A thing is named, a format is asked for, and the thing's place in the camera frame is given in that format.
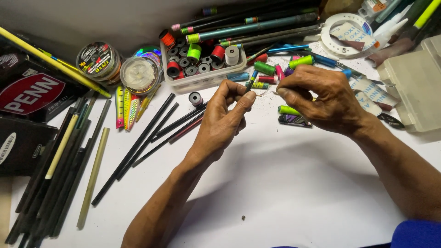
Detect heap of dark rod blanks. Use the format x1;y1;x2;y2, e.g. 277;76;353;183
5;96;112;248

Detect olive beige rod blank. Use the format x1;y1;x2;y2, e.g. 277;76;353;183
76;127;110;230

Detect light blue thread spool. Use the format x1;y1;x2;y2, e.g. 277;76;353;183
227;71;249;82

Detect brown sandpaper piece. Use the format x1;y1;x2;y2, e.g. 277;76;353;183
330;33;366;52

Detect patterned cigarette lighter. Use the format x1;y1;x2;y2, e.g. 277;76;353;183
278;114;313;128

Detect long yellow rod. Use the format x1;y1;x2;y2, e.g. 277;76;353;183
0;26;112;99

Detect red thread spool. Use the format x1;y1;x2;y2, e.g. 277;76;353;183
210;44;226;63
166;61;181;78
246;53;269;66

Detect person's left hand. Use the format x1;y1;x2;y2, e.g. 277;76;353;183
188;79;257;162

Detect white plastic tray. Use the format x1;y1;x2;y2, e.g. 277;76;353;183
160;37;247;92

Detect heap of tubes and markers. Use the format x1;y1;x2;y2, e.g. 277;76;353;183
358;0;441;45

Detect white printed sandpaper strips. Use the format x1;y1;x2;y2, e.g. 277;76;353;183
349;75;400;116

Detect person's right hand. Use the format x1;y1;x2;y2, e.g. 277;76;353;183
276;65;370;137

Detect pink thread spool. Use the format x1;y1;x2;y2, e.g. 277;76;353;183
274;63;286;82

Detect dark green thread spool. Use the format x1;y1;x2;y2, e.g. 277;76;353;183
253;61;276;76

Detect white glue bottle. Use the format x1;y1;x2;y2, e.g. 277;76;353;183
373;13;409;46

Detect orange thread spool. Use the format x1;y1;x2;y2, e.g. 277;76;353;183
159;29;176;49

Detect black metal clip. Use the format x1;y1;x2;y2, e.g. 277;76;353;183
377;113;406;130

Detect short black rod blank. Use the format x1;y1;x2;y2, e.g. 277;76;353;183
150;101;209;143

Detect brown sandpaper roll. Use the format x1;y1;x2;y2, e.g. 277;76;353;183
365;36;415;68

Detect labelled fishing line spool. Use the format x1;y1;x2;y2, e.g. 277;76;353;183
76;42;123;85

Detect slim yellow fishing lure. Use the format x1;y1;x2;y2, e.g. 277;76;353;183
136;85;161;122

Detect long black rod blank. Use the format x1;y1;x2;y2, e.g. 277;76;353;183
116;102;180;182
91;93;176;207

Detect white thread spool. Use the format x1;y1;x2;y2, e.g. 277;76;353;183
225;45;240;67

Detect pink yellow fishing lure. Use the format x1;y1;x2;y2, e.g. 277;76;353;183
115;86;125;129

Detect clear plastic tackle box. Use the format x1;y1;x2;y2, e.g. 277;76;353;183
377;34;441;133

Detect white plastic ring spool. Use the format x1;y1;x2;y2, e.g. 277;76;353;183
320;13;375;59

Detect clear fishing line spool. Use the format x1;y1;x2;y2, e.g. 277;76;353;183
119;56;161;96

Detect black box with white oval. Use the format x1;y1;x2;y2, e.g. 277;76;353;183
0;115;58;177

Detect orange silver fishing lure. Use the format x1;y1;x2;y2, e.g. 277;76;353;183
127;95;141;131

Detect lime green thread spool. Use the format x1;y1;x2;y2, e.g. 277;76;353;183
277;105;302;116
288;55;315;70

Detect shiny holographic disc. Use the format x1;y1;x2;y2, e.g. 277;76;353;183
133;46;163;69

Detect neon green thread spool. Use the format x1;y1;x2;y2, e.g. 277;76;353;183
187;43;202;65

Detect small grey thread spool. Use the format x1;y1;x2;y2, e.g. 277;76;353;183
188;91;204;107

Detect group of grey thread spools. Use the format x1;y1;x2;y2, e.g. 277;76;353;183
167;37;225;78

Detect cream rod blank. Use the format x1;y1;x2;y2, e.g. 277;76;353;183
45;114;79;180

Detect blue clothing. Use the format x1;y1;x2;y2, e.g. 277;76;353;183
390;220;441;248

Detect dark red rod blank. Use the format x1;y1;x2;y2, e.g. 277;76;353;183
168;116;204;144

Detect black box with red label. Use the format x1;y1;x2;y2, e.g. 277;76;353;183
0;43;91;122

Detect pile of wrapped rod sections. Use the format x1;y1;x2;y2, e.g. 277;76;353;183
170;0;322;49

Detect blue pen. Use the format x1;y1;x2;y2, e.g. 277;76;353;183
267;43;311;54

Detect blue handled scissors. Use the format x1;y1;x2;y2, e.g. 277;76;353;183
303;51;396;87

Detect thin black rod blank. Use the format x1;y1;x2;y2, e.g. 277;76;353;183
131;110;206;169

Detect thin blue green rod tip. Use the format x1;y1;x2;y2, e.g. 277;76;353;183
246;70;259;92

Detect yellow scaled fishing lure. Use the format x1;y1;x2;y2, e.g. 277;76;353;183
123;89;133;131

